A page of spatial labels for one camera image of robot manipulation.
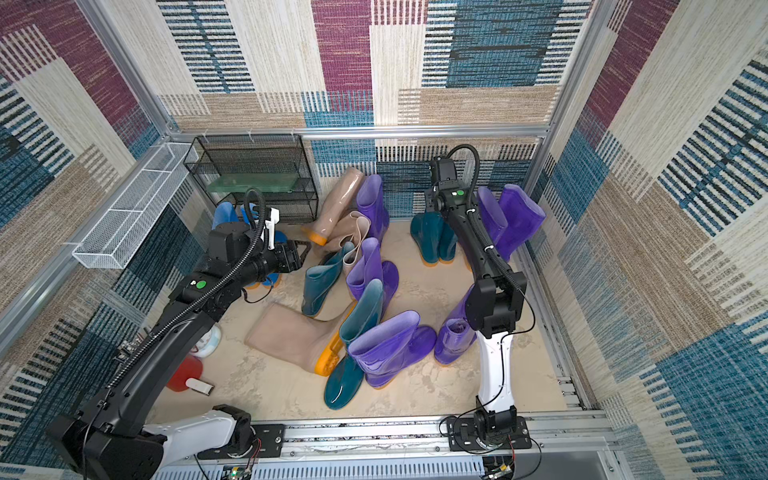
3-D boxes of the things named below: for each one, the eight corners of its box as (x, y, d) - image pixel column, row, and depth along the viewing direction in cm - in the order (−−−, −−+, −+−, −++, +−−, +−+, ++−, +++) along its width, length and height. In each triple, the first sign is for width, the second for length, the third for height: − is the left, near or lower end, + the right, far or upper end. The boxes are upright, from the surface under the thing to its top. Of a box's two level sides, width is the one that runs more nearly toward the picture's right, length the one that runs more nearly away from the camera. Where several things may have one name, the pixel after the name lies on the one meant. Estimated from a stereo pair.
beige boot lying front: (241, 375, 84) (234, 369, 81) (260, 310, 97) (255, 302, 94) (347, 375, 84) (346, 369, 81) (353, 310, 97) (351, 302, 94)
